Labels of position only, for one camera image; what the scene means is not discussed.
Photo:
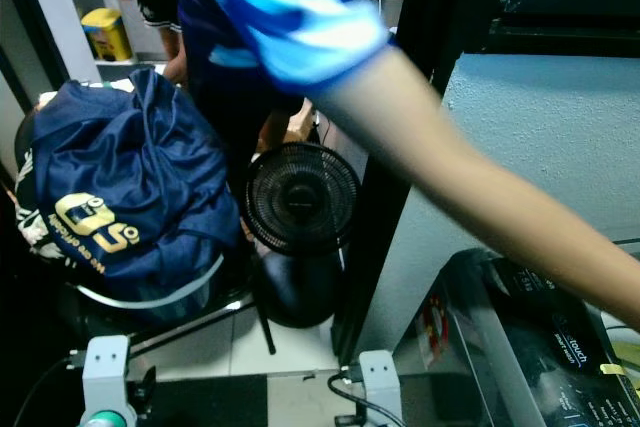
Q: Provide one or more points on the grey top-load washing machine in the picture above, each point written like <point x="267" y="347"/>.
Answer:
<point x="510" y="367"/>

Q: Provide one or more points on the black white floral garment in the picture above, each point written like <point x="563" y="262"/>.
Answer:
<point x="28" y="202"/>

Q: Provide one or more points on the black door frame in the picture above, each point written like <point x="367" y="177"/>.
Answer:
<point x="365" y="277"/>

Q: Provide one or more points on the person in blue shirt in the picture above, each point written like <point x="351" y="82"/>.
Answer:
<point x="320" y="27"/>

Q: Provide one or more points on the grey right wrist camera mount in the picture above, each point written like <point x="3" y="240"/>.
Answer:
<point x="382" y="387"/>

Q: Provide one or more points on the black round floor fan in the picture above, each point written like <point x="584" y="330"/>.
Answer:
<point x="302" y="197"/>

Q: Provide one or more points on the navy shirt with gold print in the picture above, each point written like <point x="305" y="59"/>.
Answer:
<point x="130" y="177"/>

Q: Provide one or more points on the yellow plastic container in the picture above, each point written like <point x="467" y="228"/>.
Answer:
<point x="106" y="35"/>

